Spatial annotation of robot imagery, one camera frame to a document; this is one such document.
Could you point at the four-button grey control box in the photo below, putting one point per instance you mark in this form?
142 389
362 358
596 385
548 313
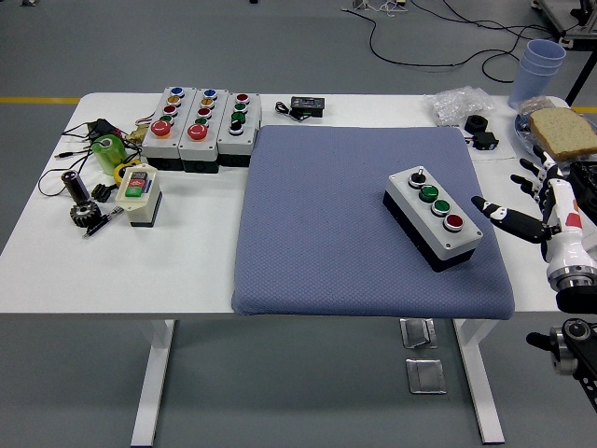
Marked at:
235 142

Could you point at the beige start-stop switch box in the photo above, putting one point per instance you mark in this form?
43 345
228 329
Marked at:
140 207

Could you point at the black metal gear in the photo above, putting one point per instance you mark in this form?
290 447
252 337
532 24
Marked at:
86 215

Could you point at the black power adapter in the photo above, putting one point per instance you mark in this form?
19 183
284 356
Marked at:
105 128

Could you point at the small black toothed part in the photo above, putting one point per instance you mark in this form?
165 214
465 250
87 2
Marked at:
103 192

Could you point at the black mechanical device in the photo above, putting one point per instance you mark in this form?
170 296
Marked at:
585 179

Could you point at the black servo motor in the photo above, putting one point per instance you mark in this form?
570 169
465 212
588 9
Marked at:
485 141

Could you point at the four-control grey button box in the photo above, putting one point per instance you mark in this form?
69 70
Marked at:
415 205

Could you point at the green translucent roll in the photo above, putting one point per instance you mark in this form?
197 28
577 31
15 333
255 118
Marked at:
109 156

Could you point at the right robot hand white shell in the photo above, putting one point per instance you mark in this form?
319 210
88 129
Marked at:
566 233

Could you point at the open metal floor socket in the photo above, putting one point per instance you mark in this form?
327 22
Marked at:
417 333

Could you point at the blue-grey quilted mat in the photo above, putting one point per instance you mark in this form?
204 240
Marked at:
326 210

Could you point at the black digital meter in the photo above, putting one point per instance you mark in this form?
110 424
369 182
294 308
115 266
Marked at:
308 105

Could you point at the closed metal floor socket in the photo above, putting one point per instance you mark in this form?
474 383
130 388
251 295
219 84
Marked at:
426 377

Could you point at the aluminium frame stand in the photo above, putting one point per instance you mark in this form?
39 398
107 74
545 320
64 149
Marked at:
562 18

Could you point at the white paper sheet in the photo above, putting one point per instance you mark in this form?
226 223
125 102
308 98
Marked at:
503 149

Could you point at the stacked pale blue cups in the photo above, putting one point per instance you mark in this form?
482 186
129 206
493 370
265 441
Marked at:
531 74

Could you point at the black pen tool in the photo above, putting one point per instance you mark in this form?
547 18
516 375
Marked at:
100 225

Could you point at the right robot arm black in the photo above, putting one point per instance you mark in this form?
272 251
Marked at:
578 298

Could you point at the white table leg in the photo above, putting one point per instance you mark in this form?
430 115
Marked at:
482 382
154 373

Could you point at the yellow tape roll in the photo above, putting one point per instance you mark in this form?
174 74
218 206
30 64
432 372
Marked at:
119 173

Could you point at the dark metal cylinder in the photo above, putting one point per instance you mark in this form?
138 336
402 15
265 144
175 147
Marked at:
75 187

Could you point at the five-button box red mushroom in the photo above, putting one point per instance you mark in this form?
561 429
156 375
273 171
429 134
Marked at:
161 144
198 149

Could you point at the bread slice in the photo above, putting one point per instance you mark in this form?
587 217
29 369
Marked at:
564 130

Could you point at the brass fitting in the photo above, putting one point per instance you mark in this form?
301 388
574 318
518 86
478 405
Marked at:
136 134

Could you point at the clear plastic bag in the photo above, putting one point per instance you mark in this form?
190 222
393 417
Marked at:
457 105

